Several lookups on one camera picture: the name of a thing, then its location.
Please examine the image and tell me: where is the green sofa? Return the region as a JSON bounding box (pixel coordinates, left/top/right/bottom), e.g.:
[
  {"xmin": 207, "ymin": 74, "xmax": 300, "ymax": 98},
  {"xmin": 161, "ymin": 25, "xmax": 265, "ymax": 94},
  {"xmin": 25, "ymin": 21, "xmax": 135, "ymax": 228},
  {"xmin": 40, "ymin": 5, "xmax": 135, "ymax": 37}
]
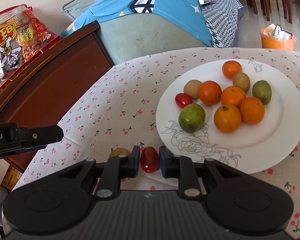
[{"xmin": 98, "ymin": 14, "xmax": 206, "ymax": 64}]

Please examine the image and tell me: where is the orange waste bin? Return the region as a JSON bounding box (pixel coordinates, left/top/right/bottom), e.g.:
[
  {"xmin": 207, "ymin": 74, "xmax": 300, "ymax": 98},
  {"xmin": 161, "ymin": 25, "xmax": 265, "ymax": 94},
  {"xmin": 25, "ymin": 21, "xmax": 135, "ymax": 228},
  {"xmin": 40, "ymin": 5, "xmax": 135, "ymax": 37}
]
[{"xmin": 260, "ymin": 24, "xmax": 296, "ymax": 51}]

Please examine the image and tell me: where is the brown kiwi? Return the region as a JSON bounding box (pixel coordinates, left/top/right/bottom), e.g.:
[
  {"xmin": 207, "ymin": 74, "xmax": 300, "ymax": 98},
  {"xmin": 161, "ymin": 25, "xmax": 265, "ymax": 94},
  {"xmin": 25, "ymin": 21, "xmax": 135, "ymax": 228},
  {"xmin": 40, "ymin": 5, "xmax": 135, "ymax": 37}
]
[
  {"xmin": 183, "ymin": 80, "xmax": 202, "ymax": 99},
  {"xmin": 232, "ymin": 72, "xmax": 250, "ymax": 93}
]

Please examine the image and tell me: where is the red snack gift bag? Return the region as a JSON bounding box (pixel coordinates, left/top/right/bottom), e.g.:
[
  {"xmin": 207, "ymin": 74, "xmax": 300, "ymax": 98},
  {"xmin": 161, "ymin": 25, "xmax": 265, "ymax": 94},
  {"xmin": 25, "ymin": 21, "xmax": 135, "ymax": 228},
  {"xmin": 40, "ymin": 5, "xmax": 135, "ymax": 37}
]
[{"xmin": 0, "ymin": 4, "xmax": 60, "ymax": 92}]

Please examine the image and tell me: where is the cherry print tablecloth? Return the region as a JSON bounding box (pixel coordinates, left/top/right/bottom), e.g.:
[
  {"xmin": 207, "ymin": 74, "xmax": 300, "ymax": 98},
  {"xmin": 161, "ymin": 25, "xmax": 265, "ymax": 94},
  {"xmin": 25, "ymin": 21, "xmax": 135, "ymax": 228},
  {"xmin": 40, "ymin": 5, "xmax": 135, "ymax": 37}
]
[{"xmin": 17, "ymin": 48, "xmax": 300, "ymax": 238}]

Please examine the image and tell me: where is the white plate with flower drawing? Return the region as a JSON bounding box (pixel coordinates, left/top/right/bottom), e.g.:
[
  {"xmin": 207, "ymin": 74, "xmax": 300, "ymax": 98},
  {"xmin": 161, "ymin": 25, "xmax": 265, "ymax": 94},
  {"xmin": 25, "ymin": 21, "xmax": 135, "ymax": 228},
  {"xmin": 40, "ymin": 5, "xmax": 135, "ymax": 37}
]
[{"xmin": 155, "ymin": 59, "xmax": 300, "ymax": 174}]

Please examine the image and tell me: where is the small orange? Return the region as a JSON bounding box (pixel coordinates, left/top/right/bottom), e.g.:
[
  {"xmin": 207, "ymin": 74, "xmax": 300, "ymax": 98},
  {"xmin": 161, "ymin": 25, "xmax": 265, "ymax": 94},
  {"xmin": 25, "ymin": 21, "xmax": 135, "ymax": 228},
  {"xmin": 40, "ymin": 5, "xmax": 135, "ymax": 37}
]
[
  {"xmin": 221, "ymin": 86, "xmax": 246, "ymax": 109},
  {"xmin": 240, "ymin": 97, "xmax": 265, "ymax": 125},
  {"xmin": 198, "ymin": 81, "xmax": 222, "ymax": 106}
]

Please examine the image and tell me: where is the brown kiwi front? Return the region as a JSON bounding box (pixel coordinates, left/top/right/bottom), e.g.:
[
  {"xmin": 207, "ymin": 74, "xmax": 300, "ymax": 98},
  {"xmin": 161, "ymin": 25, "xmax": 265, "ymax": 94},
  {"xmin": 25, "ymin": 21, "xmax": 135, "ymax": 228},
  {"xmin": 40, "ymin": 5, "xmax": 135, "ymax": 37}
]
[{"xmin": 232, "ymin": 72, "xmax": 250, "ymax": 93}]

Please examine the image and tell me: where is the brown kiwi back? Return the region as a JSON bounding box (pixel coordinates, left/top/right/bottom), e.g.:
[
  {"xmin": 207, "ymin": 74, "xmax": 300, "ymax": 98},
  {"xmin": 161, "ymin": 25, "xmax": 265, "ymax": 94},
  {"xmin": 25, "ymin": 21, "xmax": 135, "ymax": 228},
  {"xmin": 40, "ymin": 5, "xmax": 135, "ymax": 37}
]
[{"xmin": 183, "ymin": 80, "xmax": 202, "ymax": 99}]

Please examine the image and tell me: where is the shiny golden kiwi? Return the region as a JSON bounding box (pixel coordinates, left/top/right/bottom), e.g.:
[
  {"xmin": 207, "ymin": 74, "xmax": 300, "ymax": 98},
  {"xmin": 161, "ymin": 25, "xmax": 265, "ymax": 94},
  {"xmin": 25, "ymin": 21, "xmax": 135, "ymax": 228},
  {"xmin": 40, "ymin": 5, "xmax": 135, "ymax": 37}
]
[{"xmin": 109, "ymin": 147, "xmax": 131, "ymax": 158}]

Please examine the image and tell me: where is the green round fruit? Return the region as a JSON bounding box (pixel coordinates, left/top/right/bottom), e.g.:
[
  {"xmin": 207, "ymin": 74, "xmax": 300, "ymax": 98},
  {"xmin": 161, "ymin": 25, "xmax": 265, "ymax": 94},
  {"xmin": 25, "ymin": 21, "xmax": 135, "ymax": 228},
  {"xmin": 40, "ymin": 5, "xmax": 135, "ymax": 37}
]
[{"xmin": 178, "ymin": 103, "xmax": 206, "ymax": 133}]

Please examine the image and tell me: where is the large orange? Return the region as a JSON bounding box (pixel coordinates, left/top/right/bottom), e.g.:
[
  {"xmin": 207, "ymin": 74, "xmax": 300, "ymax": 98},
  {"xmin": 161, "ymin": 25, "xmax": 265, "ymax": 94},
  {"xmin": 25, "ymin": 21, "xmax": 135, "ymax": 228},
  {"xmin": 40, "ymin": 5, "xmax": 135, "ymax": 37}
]
[
  {"xmin": 213, "ymin": 104, "xmax": 242, "ymax": 133},
  {"xmin": 222, "ymin": 60, "xmax": 242, "ymax": 80}
]

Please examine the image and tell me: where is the dark wooden side cabinet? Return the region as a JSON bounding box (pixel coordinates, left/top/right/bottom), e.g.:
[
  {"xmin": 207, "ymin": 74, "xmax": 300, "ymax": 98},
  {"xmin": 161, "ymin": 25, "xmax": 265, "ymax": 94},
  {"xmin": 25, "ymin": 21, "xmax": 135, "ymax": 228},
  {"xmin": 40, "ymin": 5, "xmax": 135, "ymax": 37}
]
[{"xmin": 0, "ymin": 20, "xmax": 115, "ymax": 173}]

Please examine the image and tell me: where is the grey green cushion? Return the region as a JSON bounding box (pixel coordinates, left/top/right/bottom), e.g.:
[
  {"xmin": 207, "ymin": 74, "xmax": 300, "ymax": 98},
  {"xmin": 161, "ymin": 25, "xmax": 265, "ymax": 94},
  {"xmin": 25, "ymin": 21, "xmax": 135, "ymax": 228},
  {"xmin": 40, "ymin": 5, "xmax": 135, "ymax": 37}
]
[{"xmin": 61, "ymin": 0, "xmax": 97, "ymax": 21}]

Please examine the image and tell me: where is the houndstooth sofa cover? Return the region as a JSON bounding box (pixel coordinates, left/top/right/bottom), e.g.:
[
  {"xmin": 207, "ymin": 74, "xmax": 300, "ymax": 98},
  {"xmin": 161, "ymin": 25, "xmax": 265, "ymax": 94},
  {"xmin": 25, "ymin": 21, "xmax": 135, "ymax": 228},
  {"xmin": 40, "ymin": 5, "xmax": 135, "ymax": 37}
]
[{"xmin": 202, "ymin": 0, "xmax": 244, "ymax": 48}]

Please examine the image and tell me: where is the blue blanket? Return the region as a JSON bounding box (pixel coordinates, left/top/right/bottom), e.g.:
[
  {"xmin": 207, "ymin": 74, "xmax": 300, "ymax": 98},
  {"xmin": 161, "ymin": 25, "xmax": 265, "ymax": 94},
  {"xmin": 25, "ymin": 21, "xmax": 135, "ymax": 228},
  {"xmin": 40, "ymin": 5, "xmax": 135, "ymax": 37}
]
[{"xmin": 61, "ymin": 0, "xmax": 212, "ymax": 47}]

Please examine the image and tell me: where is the cardboard box on floor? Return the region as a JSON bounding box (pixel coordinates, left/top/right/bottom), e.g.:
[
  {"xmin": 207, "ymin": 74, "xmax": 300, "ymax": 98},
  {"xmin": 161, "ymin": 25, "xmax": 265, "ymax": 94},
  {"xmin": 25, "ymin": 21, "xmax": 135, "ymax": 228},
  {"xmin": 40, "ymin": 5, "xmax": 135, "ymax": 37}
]
[{"xmin": 0, "ymin": 159, "xmax": 22, "ymax": 191}]

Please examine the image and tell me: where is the green fruit from plate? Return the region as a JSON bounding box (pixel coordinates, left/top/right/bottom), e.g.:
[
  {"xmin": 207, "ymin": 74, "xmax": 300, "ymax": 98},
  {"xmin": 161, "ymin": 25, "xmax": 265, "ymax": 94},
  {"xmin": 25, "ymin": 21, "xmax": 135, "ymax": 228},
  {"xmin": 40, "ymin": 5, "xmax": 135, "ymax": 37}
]
[{"xmin": 252, "ymin": 80, "xmax": 272, "ymax": 105}]

